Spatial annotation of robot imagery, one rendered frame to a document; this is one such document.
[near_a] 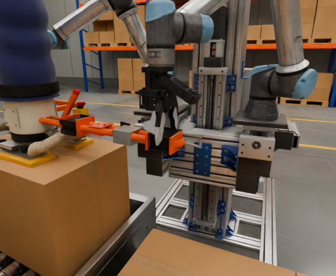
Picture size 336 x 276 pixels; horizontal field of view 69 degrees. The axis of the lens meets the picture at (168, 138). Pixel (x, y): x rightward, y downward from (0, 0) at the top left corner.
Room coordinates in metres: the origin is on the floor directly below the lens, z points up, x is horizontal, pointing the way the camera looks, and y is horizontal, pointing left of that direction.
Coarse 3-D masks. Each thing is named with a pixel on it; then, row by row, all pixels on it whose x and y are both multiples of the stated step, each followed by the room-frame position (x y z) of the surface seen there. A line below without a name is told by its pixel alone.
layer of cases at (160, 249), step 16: (144, 240) 0.87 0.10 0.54; (160, 240) 0.87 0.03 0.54; (176, 240) 0.87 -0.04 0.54; (192, 240) 0.87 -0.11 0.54; (144, 256) 0.78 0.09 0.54; (160, 256) 0.78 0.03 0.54; (176, 256) 0.78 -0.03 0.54; (192, 256) 0.78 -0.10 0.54; (208, 256) 0.78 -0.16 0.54; (224, 256) 0.78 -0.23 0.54; (240, 256) 0.78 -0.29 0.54; (128, 272) 0.71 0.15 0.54; (144, 272) 0.71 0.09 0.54; (160, 272) 0.71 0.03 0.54; (176, 272) 0.71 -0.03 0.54; (192, 272) 0.71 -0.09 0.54; (208, 272) 0.71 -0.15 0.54; (224, 272) 0.71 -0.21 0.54; (240, 272) 0.71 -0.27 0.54; (256, 272) 0.71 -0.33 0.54; (272, 272) 0.71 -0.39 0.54; (288, 272) 0.71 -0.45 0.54
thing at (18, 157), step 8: (0, 152) 0.85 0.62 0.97; (8, 152) 0.84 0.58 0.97; (16, 152) 0.84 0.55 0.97; (24, 152) 0.83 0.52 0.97; (48, 152) 0.85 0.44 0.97; (8, 160) 0.81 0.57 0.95; (16, 160) 0.78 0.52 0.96; (24, 160) 0.77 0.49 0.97; (32, 160) 0.77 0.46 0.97; (40, 160) 0.78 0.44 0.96; (48, 160) 0.81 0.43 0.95
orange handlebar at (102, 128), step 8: (56, 104) 1.26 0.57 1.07; (64, 104) 1.23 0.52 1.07; (40, 120) 0.89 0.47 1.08; (48, 120) 0.87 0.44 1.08; (56, 120) 0.86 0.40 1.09; (80, 128) 0.79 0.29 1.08; (88, 128) 0.78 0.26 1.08; (96, 128) 0.76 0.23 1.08; (104, 128) 0.76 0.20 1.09; (112, 128) 0.78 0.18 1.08; (136, 136) 0.69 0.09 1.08; (144, 136) 0.68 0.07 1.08; (176, 144) 0.63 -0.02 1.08
